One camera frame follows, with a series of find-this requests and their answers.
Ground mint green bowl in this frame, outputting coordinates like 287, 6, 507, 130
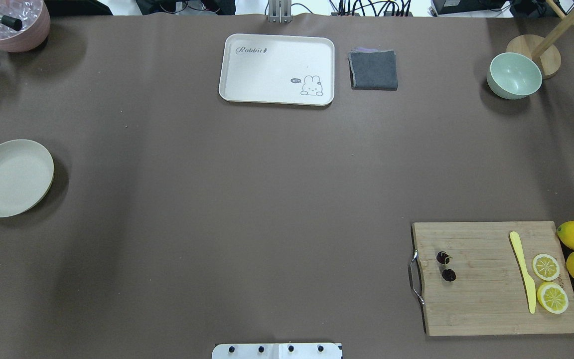
486, 52, 543, 100

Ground cream rabbit tray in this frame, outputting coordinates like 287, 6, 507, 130
218, 33, 335, 106

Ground cream round plate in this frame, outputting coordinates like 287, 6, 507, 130
0, 139, 55, 218

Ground grey folded cloth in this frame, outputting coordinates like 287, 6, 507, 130
348, 48, 399, 91

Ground aluminium frame post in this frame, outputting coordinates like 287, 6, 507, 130
267, 0, 293, 23

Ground pink bowl of ice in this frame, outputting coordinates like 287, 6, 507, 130
0, 0, 50, 52

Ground white camera mast base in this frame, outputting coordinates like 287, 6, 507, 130
211, 343, 343, 359

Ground lemon slice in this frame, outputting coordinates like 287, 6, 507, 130
536, 281, 569, 314
532, 254, 561, 281

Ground wooden mug tree stand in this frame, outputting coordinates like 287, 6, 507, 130
506, 0, 574, 79

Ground yellow plastic knife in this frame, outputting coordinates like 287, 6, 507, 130
509, 230, 537, 314

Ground wooden cutting board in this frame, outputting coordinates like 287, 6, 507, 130
409, 222, 574, 337

